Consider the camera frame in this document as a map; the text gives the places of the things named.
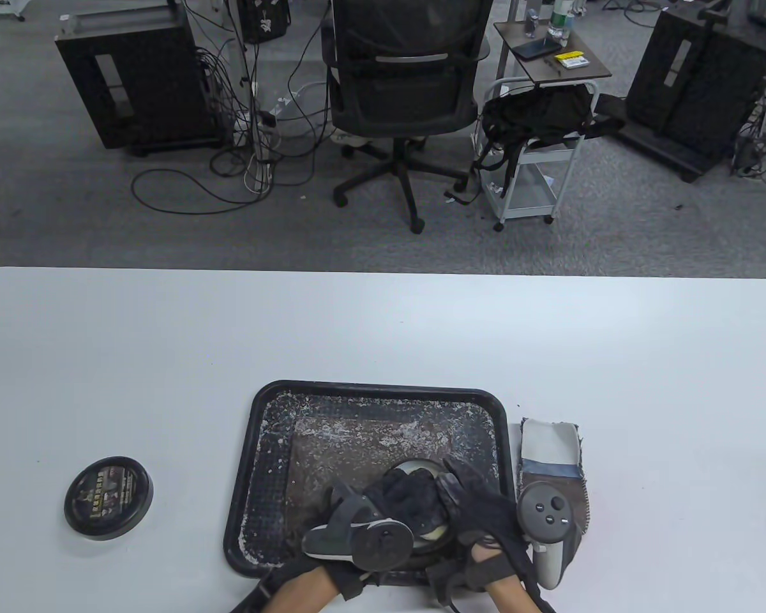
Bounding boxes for person's right hand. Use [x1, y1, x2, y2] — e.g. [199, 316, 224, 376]
[437, 457, 538, 585]

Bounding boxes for person's left hand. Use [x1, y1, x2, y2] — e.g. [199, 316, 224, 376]
[294, 469, 449, 601]

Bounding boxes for black leather care cream tin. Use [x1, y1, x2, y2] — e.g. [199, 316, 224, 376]
[383, 458, 457, 556]

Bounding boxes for brown leather bag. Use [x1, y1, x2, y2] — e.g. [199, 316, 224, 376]
[284, 415, 463, 563]

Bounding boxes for grey polishing cloth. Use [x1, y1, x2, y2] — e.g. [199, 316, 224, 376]
[517, 418, 591, 536]

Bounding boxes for black labelled tin lid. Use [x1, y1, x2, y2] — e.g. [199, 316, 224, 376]
[64, 457, 154, 541]

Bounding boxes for black forearm sensor box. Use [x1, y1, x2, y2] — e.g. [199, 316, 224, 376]
[230, 570, 276, 613]

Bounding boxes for person's right forearm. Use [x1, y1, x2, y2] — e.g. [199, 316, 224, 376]
[479, 556, 557, 613]

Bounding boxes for person's left forearm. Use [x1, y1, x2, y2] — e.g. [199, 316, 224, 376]
[230, 562, 344, 613]

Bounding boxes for black hanging bag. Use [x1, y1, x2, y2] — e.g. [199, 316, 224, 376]
[237, 0, 291, 44]

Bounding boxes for left black white controller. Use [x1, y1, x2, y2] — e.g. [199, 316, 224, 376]
[302, 504, 416, 572]

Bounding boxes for black white controller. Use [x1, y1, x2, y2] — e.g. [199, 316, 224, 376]
[517, 482, 583, 591]
[302, 504, 416, 572]

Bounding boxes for right black white controller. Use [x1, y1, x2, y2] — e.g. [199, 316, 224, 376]
[517, 482, 583, 591]

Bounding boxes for black plastic tray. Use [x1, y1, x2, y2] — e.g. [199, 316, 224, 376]
[223, 381, 519, 585]

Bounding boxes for white rolling cart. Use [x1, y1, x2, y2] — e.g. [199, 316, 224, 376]
[474, 77, 597, 232]

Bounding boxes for black backpack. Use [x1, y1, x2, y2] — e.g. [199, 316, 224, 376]
[472, 85, 626, 192]

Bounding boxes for black office chair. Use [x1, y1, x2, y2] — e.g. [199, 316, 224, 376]
[322, 0, 492, 235]

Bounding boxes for small brown side table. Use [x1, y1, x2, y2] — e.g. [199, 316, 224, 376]
[493, 21, 612, 84]

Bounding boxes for white desk leg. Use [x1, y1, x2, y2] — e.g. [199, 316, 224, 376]
[227, 0, 275, 167]

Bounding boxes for black tablet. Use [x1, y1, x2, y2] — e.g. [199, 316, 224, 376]
[512, 38, 562, 61]

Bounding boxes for black computer tower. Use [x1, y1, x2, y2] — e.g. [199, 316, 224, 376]
[616, 0, 766, 184]
[55, 3, 224, 157]

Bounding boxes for green label bottle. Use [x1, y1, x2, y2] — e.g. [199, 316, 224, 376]
[547, 0, 576, 47]

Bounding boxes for black floor cable loop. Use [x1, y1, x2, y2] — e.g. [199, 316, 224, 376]
[131, 167, 275, 215]

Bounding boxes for tangle of black cables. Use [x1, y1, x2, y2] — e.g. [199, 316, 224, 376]
[731, 83, 766, 186]

